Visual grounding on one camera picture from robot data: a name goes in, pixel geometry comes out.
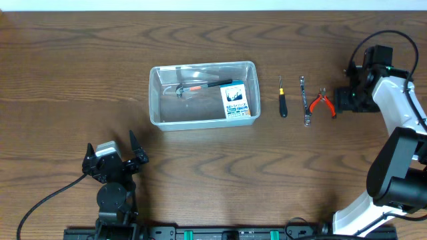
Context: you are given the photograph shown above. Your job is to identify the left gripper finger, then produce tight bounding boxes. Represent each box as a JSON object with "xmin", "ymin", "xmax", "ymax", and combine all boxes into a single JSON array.
[
  {"xmin": 129, "ymin": 130, "xmax": 149, "ymax": 164},
  {"xmin": 85, "ymin": 143, "xmax": 96, "ymax": 164}
]

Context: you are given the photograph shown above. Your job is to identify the red handled pliers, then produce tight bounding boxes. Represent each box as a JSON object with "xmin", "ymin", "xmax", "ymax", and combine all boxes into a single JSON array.
[{"xmin": 308, "ymin": 88, "xmax": 337, "ymax": 119}]

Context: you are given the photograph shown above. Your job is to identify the silver ring wrench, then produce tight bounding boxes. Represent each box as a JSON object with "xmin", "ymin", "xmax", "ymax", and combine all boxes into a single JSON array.
[{"xmin": 300, "ymin": 76, "xmax": 311, "ymax": 127}]

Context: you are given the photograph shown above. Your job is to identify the black yellow screwdriver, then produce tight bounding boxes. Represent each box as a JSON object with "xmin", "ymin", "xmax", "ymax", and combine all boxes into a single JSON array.
[{"xmin": 279, "ymin": 75, "xmax": 288, "ymax": 118}]

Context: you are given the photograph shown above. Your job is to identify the clear plastic container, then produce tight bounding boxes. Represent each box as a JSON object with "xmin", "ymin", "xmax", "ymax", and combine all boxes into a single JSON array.
[{"xmin": 149, "ymin": 61, "xmax": 261, "ymax": 131}]

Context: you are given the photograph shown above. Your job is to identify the small black hammer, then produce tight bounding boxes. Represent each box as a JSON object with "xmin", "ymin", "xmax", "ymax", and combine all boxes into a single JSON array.
[{"xmin": 175, "ymin": 79, "xmax": 233, "ymax": 97}]

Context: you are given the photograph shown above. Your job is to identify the blue white screw box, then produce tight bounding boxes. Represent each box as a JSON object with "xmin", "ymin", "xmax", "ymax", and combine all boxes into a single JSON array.
[{"xmin": 220, "ymin": 81, "xmax": 251, "ymax": 119}]

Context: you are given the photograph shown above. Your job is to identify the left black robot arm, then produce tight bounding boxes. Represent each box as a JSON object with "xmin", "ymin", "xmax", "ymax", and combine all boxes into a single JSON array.
[{"xmin": 82, "ymin": 131, "xmax": 149, "ymax": 239}]

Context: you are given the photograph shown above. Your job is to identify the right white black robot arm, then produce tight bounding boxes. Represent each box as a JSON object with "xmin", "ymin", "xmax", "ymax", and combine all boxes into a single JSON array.
[{"xmin": 332, "ymin": 45, "xmax": 426, "ymax": 237}]

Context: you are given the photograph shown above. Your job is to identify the left black cable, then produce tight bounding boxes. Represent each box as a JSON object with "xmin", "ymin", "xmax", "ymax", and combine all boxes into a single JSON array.
[{"xmin": 15, "ymin": 172, "xmax": 89, "ymax": 240}]

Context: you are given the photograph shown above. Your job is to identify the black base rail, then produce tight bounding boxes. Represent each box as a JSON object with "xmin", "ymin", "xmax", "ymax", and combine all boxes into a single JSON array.
[{"xmin": 63, "ymin": 225, "xmax": 314, "ymax": 240}]

